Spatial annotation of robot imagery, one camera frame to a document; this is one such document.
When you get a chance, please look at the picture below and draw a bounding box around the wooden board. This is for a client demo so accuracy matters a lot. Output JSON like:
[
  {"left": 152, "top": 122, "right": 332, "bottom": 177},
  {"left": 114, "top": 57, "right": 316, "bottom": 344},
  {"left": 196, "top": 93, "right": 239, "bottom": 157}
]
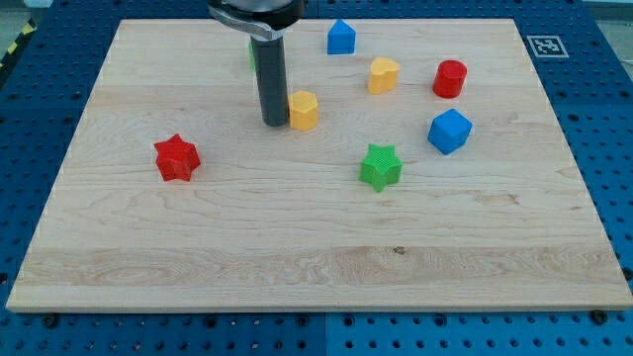
[{"left": 7, "top": 19, "right": 632, "bottom": 313}]

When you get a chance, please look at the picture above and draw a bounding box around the blue cube block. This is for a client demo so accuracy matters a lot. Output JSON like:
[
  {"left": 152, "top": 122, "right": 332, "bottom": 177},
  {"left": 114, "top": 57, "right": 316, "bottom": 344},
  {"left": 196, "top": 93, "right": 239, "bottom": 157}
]
[{"left": 427, "top": 109, "right": 473, "bottom": 155}]

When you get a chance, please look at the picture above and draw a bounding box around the yellow heart block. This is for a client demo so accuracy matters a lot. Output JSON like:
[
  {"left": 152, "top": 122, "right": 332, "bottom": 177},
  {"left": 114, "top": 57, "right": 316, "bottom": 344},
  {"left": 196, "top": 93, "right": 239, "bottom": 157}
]
[{"left": 368, "top": 57, "right": 400, "bottom": 94}]

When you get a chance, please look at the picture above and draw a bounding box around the red cylinder block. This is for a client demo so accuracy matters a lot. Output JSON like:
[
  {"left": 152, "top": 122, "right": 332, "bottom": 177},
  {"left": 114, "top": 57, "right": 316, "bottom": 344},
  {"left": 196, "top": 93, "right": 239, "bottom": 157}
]
[{"left": 432, "top": 59, "right": 468, "bottom": 99}]

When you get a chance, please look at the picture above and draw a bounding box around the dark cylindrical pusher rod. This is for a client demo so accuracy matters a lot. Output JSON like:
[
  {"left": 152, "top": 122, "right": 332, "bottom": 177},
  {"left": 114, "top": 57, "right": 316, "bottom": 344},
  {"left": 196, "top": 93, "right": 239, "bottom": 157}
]
[{"left": 250, "top": 36, "right": 288, "bottom": 128}]

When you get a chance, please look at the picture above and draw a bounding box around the blue pentagon house block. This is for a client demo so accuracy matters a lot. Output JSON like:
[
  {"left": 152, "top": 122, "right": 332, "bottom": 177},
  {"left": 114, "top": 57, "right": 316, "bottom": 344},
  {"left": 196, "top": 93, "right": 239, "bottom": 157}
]
[{"left": 326, "top": 19, "right": 356, "bottom": 55}]

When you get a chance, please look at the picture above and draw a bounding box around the white fiducial marker tag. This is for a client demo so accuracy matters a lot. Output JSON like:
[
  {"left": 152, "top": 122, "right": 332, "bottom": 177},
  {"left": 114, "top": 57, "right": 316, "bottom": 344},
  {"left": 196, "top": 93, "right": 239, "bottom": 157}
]
[{"left": 526, "top": 35, "right": 569, "bottom": 58}]

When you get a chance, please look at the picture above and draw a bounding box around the green star block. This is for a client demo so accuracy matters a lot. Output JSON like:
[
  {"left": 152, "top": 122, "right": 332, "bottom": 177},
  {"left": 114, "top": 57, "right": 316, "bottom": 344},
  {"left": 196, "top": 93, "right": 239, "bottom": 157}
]
[{"left": 359, "top": 143, "right": 403, "bottom": 192}]

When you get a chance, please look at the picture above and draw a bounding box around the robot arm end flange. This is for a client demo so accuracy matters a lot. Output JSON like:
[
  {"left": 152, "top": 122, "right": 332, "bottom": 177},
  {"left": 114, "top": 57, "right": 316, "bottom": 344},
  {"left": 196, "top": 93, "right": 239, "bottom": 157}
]
[{"left": 207, "top": 0, "right": 305, "bottom": 41}]

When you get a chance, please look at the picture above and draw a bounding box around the green block behind rod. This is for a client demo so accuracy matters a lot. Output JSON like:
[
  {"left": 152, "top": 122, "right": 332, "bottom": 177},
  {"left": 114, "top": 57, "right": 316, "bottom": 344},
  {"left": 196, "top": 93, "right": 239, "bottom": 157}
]
[{"left": 247, "top": 41, "right": 256, "bottom": 72}]

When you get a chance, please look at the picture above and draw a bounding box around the yellow hexagon block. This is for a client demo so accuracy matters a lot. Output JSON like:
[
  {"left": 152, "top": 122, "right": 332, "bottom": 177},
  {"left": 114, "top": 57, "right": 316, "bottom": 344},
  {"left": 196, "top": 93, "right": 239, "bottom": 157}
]
[{"left": 289, "top": 90, "right": 318, "bottom": 132}]

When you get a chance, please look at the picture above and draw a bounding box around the red star block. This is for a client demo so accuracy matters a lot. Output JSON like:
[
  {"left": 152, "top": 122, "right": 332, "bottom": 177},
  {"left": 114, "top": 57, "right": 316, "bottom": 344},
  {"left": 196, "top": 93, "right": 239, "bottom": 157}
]
[{"left": 153, "top": 133, "right": 201, "bottom": 182}]

